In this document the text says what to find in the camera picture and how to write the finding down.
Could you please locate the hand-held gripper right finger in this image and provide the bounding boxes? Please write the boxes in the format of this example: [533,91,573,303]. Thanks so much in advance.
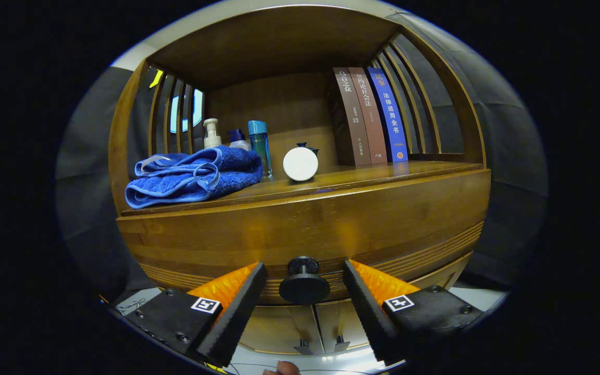
[343,259,485,365]

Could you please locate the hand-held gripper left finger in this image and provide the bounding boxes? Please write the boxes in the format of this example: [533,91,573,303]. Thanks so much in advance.
[123,262,267,368]

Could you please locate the wooden drawer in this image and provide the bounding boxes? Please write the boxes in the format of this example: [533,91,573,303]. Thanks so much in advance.
[117,169,492,306]

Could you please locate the white tube green cap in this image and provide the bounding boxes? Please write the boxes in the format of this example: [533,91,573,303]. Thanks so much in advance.
[283,147,319,182]

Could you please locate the wooden cabinet door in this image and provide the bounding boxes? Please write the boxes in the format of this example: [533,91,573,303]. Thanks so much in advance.
[237,305,324,355]
[315,299,374,354]

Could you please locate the wooden countertop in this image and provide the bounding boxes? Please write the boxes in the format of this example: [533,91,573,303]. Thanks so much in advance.
[121,160,484,217]

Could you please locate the wooden cabinet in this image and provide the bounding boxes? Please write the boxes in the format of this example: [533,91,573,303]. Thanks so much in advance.
[108,5,492,356]

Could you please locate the blue folded towel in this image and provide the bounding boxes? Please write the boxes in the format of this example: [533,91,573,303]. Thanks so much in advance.
[124,146,264,209]

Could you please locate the teal transparent bottle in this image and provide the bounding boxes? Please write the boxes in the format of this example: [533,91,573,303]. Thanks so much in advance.
[248,120,273,181]

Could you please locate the white lotion bottle blue cap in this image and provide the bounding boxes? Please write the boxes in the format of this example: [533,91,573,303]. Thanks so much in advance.
[228,129,252,152]

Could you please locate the white pump bottle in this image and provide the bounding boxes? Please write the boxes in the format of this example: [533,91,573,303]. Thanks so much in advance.
[203,118,222,149]

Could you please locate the reddish brown book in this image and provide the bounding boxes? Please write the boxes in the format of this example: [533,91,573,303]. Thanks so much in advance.
[348,67,388,166]

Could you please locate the blue book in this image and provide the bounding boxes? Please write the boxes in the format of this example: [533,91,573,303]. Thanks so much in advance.
[367,67,409,163]

